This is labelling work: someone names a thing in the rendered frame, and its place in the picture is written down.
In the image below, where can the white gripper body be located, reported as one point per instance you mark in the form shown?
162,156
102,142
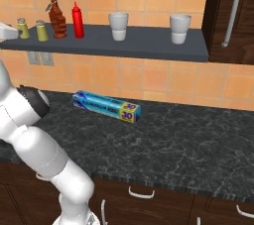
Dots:
8,32

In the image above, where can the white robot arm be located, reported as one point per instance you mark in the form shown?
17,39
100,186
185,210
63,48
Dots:
39,149

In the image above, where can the green shaker with grey cap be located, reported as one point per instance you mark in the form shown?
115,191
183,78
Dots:
23,30
42,33

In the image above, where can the brown condiment bottle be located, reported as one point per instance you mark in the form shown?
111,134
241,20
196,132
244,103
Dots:
58,21

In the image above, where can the red ketchup bottle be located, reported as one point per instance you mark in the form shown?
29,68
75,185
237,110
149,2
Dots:
78,22

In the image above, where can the dark wood cabinet door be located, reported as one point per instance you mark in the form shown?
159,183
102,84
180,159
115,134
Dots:
244,21

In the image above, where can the white cup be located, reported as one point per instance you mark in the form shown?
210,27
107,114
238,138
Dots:
118,24
180,27

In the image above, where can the blue foil box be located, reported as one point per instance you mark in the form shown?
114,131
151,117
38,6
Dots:
105,106

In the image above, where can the dark grey shelf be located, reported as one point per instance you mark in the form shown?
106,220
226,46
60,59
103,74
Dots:
139,45

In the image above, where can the dark wood cupboard door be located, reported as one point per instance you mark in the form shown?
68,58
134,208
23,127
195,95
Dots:
23,196

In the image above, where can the dark wood drawer front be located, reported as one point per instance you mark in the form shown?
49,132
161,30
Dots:
165,207
221,210

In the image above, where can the grey wall outlet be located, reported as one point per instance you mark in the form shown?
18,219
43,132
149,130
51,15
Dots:
47,59
33,58

